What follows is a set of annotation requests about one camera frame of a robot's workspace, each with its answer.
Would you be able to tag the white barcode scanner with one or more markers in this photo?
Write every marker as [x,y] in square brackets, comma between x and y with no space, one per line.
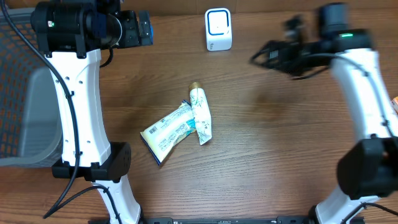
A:
[218,29]

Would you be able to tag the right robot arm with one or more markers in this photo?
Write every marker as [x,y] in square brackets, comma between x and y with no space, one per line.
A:
[367,172]

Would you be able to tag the yellow white snack bag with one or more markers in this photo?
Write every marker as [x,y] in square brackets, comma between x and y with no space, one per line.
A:
[167,132]

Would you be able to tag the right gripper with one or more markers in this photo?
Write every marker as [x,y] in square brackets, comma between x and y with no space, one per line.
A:
[285,63]

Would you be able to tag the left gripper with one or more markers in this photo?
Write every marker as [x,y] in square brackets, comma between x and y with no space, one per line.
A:
[135,38]

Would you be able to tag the grey plastic shopping basket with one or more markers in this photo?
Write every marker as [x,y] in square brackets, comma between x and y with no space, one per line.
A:
[31,129]

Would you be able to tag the small orange tissue pack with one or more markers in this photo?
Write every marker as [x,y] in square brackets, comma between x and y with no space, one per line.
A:
[395,104]

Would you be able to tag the white tube with gold cap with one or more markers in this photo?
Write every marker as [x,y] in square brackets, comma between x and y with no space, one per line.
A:
[201,112]

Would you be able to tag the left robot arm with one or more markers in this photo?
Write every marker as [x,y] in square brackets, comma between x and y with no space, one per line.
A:
[71,36]

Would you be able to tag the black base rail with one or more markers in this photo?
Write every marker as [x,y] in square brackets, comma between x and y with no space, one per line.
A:
[278,220]

